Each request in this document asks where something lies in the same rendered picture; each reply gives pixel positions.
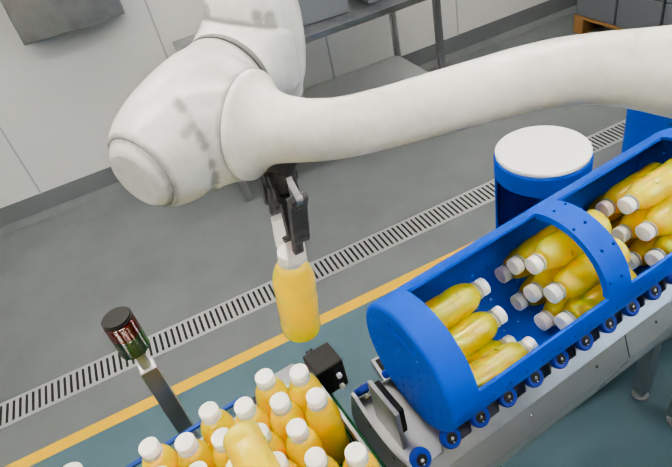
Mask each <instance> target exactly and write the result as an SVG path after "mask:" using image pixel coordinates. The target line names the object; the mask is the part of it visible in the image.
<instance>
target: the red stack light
mask: <svg viewBox="0 0 672 467"><path fill-rule="evenodd" d="M103 330H104V329H103ZM139 331H140V324H139V322H138V320H137V319H136V317H135V315H134V314H133V312H132V318H131V320H130V321H129V322H128V324H127V325H125V326H124V327H123V328H121V329H119V330H116V331H105V330H104V332H105V333H106V335H107V336H108V338H109V339H110V341H111V342H112V343H113V344H116V345H122V344H126V343H128V342H130V341H132V340H133V339H134V338H135V337H136V336H137V335H138V333H139Z"/></svg>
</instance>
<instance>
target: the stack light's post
mask: <svg viewBox="0 0 672 467"><path fill-rule="evenodd" d="M148 359H149V360H150V362H151V366H150V368H148V369H146V370H143V369H142V368H141V367H140V365H139V364H138V365H137V368H138V371H139V373H140V376H141V377H142V379H143V380H144V382H145V383H146V385H147V386H148V388H149V390H150V391H151V393H152V394H153V396H154V397H155V399H156V400H157V402H158V403H159V405H160V406H161V408H162V409H163V411H164V412H165V414H166V416H167V417H168V419H169V420H170V422H171V423H172V425H173V426H174V428H175V429H176V431H177V432H178V434H179V433H181V432H183V431H184V430H186V429H188V428H189V427H191V426H193V425H194V423H193V422H192V420H191V419H190V417H189V415H188V414H187V412H186V410H185V409H184V407H183V405H182V404H181V402H180V401H179V399H178V397H177V396H176V394H175V392H174V391H173V389H172V387H171V386H170V384H169V383H168V381H167V379H166V378H165V376H164V374H163V373H162V371H161V370H160V368H159V366H158V365H157V363H156V361H155V360H154V358H153V357H150V358H148Z"/></svg>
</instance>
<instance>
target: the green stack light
mask: <svg viewBox="0 0 672 467"><path fill-rule="evenodd" d="M112 344H113V343H112ZM113 345H114V347H115V348H116V350H117V351H118V353H119V354H120V356H121V357H122V358H123V359H125V360H133V359H136V358H138V357H140V356H142V355H143V354H144V353H145V352H146V351H147V349H148V348H149V345H150V341H149V339H148V337H147V335H146V334H145V332H144V330H143V329H142V327H141V325H140V331H139V333H138V335H137V336H136V337H135V338H134V339H133V340H132V341H130V342H128V343H126V344H122V345H116V344H113Z"/></svg>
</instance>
